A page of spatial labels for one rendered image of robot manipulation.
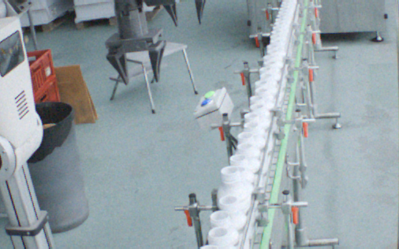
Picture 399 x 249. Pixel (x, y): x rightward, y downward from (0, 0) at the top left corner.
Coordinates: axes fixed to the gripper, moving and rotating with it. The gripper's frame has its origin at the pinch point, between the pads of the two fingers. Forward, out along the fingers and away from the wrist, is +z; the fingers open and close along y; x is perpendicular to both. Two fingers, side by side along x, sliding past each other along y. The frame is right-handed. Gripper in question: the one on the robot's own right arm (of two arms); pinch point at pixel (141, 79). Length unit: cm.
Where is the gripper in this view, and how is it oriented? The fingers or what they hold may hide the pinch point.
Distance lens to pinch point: 127.9
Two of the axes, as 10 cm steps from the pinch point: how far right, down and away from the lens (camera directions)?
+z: 1.5, 9.1, 3.8
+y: 9.7, -0.6, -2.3
